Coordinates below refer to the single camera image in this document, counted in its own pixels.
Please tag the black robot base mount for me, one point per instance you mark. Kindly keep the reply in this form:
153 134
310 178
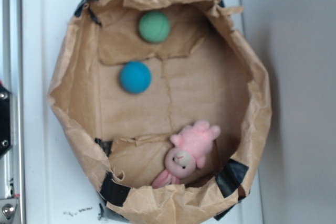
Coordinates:
6 120

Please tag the blue ball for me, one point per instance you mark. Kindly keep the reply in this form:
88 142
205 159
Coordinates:
135 77

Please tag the green ball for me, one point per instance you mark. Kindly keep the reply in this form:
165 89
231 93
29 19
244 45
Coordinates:
154 27

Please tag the brown paper-lined cardboard box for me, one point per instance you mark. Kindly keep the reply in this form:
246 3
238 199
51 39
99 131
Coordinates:
205 69

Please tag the aluminium frame rail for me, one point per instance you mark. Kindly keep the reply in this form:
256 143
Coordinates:
12 167

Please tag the pink plush bunny toy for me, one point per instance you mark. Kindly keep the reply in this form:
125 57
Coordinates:
191 145

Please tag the white plastic tray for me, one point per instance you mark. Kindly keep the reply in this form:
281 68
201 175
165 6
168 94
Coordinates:
57 188

